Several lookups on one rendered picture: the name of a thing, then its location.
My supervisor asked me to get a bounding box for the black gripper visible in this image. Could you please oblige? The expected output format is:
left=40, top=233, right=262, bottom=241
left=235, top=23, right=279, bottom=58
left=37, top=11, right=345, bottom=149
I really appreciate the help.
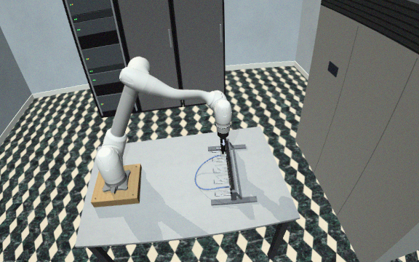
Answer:
left=218, top=132, right=229, bottom=157

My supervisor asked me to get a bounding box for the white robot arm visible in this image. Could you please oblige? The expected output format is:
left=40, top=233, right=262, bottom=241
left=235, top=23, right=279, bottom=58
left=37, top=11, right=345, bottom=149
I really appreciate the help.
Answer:
left=96, top=57, right=232, bottom=194

